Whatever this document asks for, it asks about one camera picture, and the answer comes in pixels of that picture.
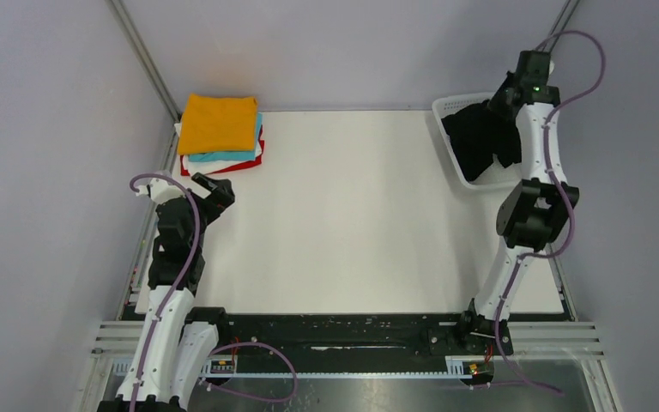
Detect black t-shirt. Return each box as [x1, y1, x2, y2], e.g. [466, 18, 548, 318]
[442, 100, 522, 182]

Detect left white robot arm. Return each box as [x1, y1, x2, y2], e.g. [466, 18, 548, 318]
[97, 173, 235, 411]

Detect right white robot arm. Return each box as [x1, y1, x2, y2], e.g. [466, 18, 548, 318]
[442, 51, 579, 354]

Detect red folded t-shirt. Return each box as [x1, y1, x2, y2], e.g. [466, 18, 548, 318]
[179, 130, 265, 177]

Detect teal folded t-shirt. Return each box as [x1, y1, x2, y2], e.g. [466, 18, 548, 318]
[188, 112, 263, 162]

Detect orange folded t-shirt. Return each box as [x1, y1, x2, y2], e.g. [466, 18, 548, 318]
[177, 94, 258, 155]

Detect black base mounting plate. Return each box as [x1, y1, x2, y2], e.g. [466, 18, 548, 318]
[187, 307, 513, 373]

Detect white plastic basket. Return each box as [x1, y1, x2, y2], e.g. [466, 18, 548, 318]
[432, 92, 521, 191]

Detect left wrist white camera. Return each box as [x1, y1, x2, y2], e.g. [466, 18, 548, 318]
[130, 174, 185, 204]

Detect left aluminium frame post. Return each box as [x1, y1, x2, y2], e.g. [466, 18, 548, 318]
[106, 0, 182, 123]

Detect aluminium frame post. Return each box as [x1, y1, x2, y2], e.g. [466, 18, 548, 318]
[106, 0, 182, 123]
[547, 0, 581, 38]

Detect white slotted cable duct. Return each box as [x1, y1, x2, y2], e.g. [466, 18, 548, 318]
[112, 356, 479, 381]

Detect right aluminium frame post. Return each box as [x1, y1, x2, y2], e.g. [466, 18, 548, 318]
[547, 0, 581, 38]

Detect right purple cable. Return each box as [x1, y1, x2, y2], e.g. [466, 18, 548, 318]
[471, 29, 607, 397]

